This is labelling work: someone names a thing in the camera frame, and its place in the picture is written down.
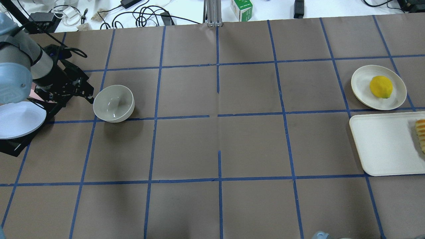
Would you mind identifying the cream round plate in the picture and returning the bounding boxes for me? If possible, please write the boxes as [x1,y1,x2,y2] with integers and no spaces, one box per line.
[351,65,407,111]

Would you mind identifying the black dish rack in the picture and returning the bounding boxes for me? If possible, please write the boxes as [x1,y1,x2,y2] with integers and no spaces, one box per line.
[0,99,62,156]

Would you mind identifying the sliced orange toy food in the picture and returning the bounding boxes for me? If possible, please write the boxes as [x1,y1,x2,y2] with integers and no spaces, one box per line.
[415,119,425,153]

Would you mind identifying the black device on desk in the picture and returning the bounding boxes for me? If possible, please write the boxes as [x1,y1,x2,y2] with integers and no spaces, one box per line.
[293,0,304,19]

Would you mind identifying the white ceramic bowl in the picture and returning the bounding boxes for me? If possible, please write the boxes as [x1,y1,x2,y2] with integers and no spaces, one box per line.
[93,85,135,123]

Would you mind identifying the green white carton box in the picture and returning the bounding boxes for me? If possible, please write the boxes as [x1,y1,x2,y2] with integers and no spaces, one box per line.
[230,0,253,22]

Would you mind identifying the aluminium frame post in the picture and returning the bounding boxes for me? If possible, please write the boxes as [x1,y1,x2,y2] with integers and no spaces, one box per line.
[203,0,222,27]

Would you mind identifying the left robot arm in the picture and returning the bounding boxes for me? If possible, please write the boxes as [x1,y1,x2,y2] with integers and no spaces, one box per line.
[0,13,94,104]

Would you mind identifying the black cable bundle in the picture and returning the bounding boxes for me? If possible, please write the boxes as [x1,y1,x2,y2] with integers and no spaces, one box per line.
[100,5,201,30]

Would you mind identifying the light blue plate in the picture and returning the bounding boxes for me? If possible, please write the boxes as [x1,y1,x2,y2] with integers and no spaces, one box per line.
[0,102,46,140]

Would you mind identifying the yellow lemon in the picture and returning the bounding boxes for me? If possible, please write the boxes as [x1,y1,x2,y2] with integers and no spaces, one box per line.
[369,75,393,99]

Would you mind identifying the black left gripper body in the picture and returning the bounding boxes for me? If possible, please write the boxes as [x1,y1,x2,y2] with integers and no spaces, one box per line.
[35,59,89,99]

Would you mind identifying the pink plate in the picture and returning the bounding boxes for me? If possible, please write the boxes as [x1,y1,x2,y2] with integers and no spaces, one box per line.
[29,83,44,101]

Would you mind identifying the black power adapter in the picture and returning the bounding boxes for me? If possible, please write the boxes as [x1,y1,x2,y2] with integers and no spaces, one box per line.
[120,0,142,9]

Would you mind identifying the white rectangular tray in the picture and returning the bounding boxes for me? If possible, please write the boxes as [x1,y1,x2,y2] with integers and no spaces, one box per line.
[349,112,425,176]

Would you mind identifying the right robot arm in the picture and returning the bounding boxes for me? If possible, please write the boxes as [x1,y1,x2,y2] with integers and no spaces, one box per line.
[311,231,334,239]

